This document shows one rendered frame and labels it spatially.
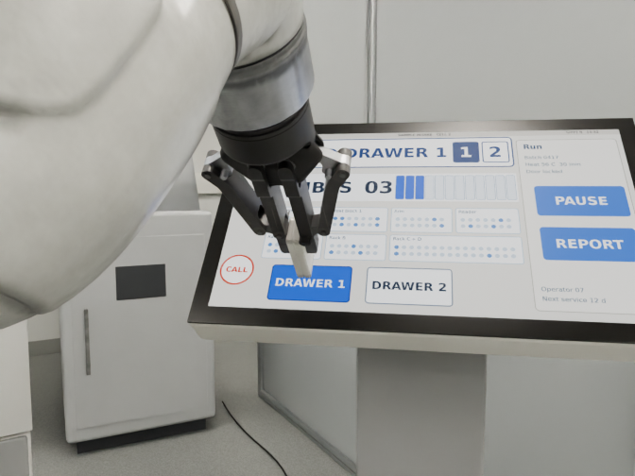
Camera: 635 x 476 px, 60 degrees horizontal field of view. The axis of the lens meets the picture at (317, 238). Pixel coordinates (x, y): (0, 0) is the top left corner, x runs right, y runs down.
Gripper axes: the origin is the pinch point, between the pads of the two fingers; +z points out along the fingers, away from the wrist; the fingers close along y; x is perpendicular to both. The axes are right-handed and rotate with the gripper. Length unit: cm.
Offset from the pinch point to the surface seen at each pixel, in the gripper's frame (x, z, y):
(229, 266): -1.7, 6.9, 10.0
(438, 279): -0.8, 6.9, -14.2
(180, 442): -22, 190, 87
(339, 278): -0.6, 6.9, -3.3
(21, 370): 9.9, 14.4, 37.1
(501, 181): -14.7, 6.9, -21.7
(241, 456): -17, 184, 58
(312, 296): 1.8, 6.9, -0.4
